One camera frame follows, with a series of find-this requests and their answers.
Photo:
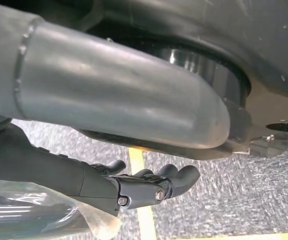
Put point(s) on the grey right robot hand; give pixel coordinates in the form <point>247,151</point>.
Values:
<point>108,89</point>

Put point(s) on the clear plastic film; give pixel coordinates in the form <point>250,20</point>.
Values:
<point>21,215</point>

